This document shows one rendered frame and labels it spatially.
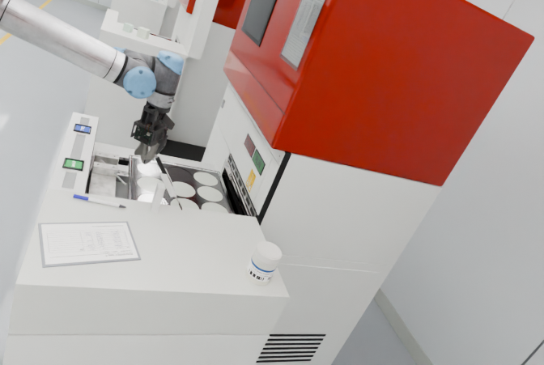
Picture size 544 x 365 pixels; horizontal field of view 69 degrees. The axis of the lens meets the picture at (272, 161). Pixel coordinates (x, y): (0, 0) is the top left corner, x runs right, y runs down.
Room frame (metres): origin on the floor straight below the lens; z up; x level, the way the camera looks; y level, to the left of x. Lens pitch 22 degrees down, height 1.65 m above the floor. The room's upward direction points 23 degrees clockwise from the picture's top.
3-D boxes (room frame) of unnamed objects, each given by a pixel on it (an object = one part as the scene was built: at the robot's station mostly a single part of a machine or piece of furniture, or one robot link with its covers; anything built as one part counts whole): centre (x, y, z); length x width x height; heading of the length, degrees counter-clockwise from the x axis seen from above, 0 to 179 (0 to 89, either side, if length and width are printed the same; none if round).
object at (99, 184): (1.11, 0.49, 0.87); 0.36 x 0.08 x 0.03; 27
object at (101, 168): (1.18, 0.53, 0.89); 0.08 x 0.03 x 0.03; 117
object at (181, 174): (1.25, 0.26, 0.90); 0.34 x 0.34 x 0.01; 27
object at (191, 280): (0.86, 0.17, 0.89); 0.62 x 0.35 x 0.14; 117
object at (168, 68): (1.09, 0.38, 1.33); 0.09 x 0.08 x 0.11; 124
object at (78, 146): (1.14, 0.62, 0.89); 0.55 x 0.09 x 0.14; 27
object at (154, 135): (1.08, 0.38, 1.17); 0.09 x 0.08 x 0.12; 173
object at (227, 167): (1.35, 0.08, 0.89); 0.44 x 0.02 x 0.10; 27
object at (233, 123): (1.52, 0.15, 1.02); 0.81 x 0.03 x 0.40; 27
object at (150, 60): (1.02, 0.45, 1.33); 0.11 x 0.11 x 0.08; 34
